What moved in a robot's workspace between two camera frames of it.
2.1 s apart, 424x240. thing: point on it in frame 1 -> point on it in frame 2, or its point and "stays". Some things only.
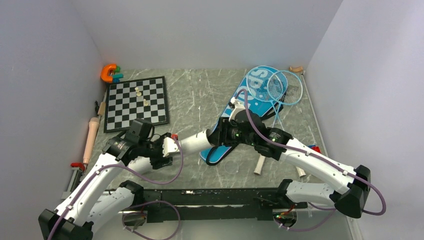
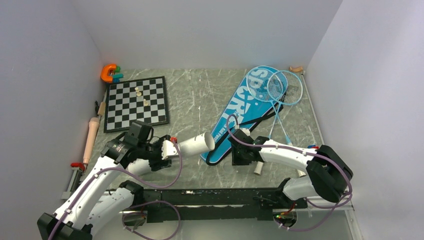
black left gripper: (157, 162) stays
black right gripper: (220, 135) -> (236, 161)
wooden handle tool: (102, 108) stays
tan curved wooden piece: (296, 69) stays
